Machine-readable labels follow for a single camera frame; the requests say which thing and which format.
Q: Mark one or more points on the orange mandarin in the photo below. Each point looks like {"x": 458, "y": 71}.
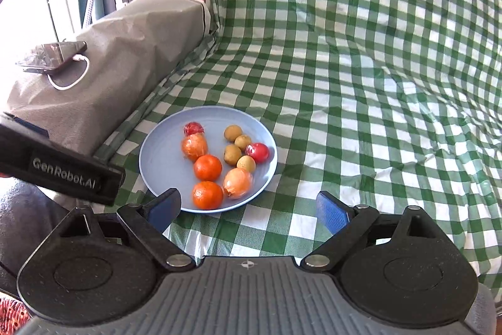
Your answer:
{"x": 207, "y": 195}
{"x": 208, "y": 167}

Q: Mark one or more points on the black smartphone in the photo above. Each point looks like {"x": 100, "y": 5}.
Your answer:
{"x": 51, "y": 54}

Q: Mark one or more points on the person's grey trouser leg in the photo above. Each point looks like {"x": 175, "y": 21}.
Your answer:
{"x": 23, "y": 225}

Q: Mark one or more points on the light blue plate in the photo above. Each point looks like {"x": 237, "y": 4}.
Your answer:
{"x": 164, "y": 158}

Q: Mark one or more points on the yellow onion front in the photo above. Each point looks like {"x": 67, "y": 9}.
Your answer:
{"x": 238, "y": 182}

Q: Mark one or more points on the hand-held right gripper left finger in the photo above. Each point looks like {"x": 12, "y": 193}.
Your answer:
{"x": 166, "y": 207}

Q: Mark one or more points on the red cherry tomato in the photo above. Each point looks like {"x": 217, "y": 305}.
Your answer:
{"x": 257, "y": 152}
{"x": 193, "y": 128}

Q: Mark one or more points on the plastic-wrapped pale orange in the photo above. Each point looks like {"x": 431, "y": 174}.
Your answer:
{"x": 194, "y": 146}

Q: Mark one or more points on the green white checkered cloth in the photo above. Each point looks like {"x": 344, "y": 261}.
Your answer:
{"x": 353, "y": 64}

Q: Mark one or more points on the red patterned cloth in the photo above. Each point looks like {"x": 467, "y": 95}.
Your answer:
{"x": 11, "y": 315}

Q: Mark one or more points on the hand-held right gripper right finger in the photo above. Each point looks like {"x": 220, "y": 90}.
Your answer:
{"x": 332, "y": 211}

